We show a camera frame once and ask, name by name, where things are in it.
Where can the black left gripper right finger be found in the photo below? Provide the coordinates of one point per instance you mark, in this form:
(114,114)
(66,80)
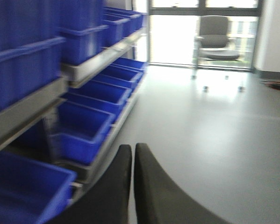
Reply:
(158,198)

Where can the grey office chair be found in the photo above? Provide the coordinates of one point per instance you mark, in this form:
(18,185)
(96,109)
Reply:
(212,41)

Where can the grey metal shelf rack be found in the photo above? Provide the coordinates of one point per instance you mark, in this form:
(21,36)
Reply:
(41,104)

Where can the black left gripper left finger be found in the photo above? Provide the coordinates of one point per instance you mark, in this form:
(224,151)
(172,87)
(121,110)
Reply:
(108,200)

